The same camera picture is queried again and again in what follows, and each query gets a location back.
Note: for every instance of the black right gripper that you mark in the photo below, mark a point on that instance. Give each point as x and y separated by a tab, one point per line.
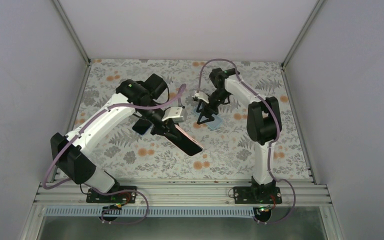
206	107

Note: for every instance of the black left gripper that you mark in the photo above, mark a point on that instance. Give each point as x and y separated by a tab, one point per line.
167	125

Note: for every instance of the light blue phone case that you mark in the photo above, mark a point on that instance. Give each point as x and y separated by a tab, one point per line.
213	125

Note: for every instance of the phone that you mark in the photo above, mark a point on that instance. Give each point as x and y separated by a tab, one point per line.
183	141
141	126

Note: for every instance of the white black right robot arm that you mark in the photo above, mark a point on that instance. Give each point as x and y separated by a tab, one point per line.
263	123

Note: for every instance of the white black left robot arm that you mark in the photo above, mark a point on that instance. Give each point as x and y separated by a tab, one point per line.
70	151

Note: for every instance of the floral patterned table mat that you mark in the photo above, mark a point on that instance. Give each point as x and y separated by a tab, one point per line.
228	152

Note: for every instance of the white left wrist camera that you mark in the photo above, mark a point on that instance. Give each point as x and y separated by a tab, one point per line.
176	114

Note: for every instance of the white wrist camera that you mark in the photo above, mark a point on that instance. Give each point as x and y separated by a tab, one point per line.
176	114
201	96

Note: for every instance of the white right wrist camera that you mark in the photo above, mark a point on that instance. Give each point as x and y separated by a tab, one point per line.
201	96

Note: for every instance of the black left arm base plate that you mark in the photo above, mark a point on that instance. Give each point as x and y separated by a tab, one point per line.
119	198

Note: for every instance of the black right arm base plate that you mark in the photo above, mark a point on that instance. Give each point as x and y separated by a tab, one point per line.
243	195

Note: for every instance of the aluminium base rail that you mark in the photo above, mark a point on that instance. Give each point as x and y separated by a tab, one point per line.
192	193

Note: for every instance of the slotted cable duct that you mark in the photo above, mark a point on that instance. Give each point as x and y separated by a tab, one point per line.
153	211

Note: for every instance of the aluminium frame post right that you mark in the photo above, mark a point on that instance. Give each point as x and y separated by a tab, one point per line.
302	33

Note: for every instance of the aluminium frame post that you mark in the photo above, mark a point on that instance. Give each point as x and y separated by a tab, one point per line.
70	28
302	33

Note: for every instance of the aluminium frame post left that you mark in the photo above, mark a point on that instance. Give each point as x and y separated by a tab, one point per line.
70	28

